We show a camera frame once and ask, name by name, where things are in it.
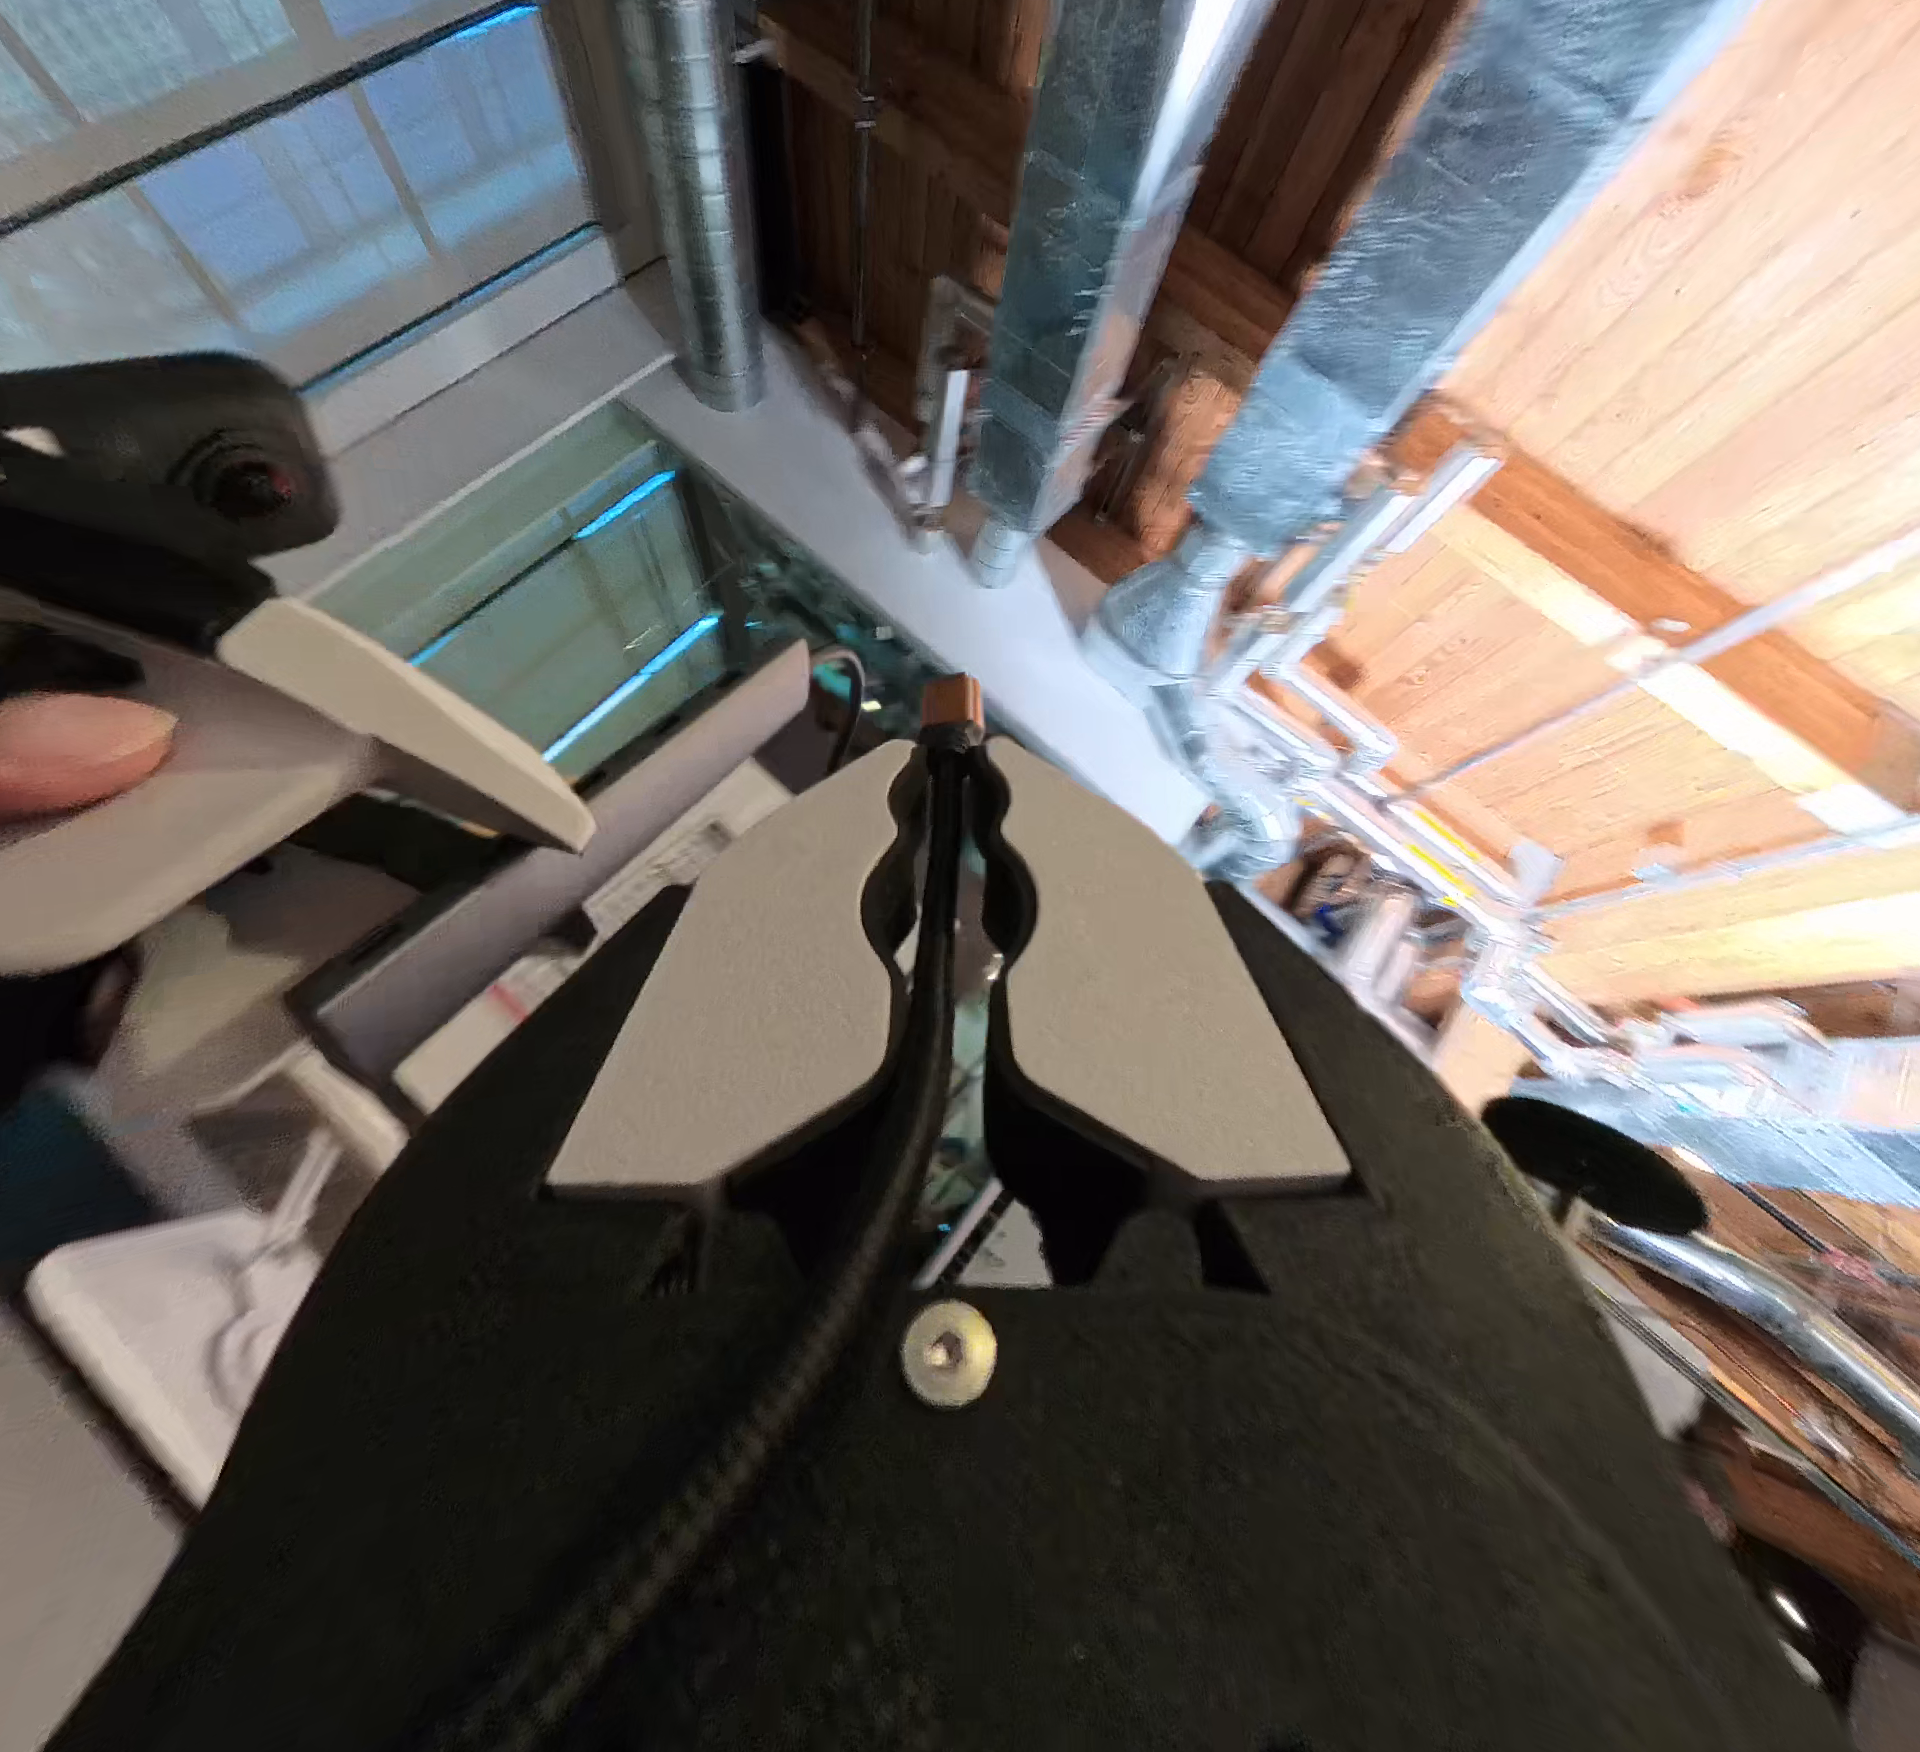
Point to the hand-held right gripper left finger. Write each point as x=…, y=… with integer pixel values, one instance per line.
x=750, y=972

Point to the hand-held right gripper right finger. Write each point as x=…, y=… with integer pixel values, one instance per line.
x=1156, y=1003

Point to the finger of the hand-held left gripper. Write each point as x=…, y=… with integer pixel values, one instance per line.
x=421, y=732

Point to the cardboard box with label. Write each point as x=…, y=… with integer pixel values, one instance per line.
x=691, y=755

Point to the person's left hand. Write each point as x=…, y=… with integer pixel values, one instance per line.
x=75, y=755

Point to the glass partition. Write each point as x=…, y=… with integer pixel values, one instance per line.
x=524, y=597

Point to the black round disc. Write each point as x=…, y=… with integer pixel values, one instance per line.
x=1590, y=1160

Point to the silver metal pipe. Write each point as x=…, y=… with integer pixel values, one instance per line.
x=944, y=417

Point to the white stand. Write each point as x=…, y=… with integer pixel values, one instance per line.
x=135, y=1317

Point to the chrome pipe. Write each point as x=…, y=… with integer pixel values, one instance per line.
x=1770, y=1317

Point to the round silver duct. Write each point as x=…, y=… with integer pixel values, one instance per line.
x=705, y=208

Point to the rectangular silver air duct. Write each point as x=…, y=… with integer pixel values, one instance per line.
x=1096, y=208

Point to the large foil-wrapped duct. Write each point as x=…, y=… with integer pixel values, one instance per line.
x=1441, y=208

